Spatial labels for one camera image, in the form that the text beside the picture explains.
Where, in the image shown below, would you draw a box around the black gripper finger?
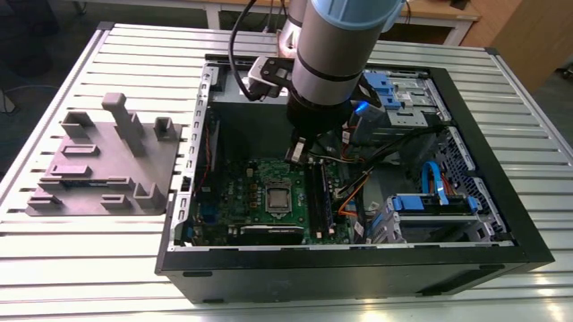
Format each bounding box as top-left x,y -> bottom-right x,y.
283,133 -> 311,166

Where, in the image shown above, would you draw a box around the metal socket cover frame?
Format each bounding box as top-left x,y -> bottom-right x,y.
263,179 -> 295,215

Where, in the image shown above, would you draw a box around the silver CPU chip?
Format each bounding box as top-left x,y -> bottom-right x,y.
267,187 -> 291,209

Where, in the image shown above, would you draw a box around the grey power supply unit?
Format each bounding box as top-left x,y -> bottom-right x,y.
208,69 -> 297,160

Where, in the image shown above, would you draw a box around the green motherboard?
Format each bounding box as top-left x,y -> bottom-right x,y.
191,157 -> 354,246

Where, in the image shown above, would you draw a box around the black RAM slot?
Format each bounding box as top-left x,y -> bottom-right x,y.
308,159 -> 324,236
312,159 -> 329,236
303,159 -> 319,236

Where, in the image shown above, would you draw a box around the blue disk carrier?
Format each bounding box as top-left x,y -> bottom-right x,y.
362,72 -> 402,111

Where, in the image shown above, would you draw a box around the black case fan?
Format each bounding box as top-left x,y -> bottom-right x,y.
196,117 -> 221,202

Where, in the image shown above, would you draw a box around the metal drive cage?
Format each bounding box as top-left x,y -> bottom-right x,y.
343,68 -> 452,146

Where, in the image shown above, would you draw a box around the black graphics card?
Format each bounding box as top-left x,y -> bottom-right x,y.
225,223 -> 305,246

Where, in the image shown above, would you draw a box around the blue port connector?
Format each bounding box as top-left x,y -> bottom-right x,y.
199,204 -> 217,225

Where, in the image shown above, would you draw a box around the hard disk in blue carrier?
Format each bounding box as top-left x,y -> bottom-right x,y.
387,194 -> 479,217

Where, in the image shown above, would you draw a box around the black open PC case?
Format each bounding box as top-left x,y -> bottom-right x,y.
153,52 -> 555,305

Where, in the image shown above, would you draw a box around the metal disk bay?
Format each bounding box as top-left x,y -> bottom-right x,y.
383,193 -> 511,246

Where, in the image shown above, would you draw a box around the grey parts rack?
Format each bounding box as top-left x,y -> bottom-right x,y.
24,92 -> 187,217

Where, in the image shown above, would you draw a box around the blue RAM stick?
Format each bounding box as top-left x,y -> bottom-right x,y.
60,179 -> 110,187

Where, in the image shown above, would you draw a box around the brown wooden cabinet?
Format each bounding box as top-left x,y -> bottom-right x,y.
460,0 -> 573,92

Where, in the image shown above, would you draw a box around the black white green wires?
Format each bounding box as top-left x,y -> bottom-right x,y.
307,147 -> 362,166

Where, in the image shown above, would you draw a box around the grey camera blue light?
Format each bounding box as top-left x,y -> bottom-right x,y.
351,99 -> 387,121

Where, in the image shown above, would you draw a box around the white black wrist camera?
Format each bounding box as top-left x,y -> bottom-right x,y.
245,56 -> 295,101

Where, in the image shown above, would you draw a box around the black cable bundle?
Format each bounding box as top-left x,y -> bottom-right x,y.
338,128 -> 444,199

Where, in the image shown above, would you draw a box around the red black twisted wire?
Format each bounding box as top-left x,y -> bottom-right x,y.
199,123 -> 212,191

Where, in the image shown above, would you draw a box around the orange wire bundle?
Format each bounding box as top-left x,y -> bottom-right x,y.
334,182 -> 362,219

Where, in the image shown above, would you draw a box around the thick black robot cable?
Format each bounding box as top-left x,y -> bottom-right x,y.
227,0 -> 264,102

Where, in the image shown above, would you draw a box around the thin cable with plug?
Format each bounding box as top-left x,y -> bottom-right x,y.
261,0 -> 287,34

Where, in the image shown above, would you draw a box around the blue flat data wire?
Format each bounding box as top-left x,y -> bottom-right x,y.
419,160 -> 448,206

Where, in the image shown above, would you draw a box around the wooden desk white frame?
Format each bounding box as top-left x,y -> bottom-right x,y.
187,0 -> 482,46

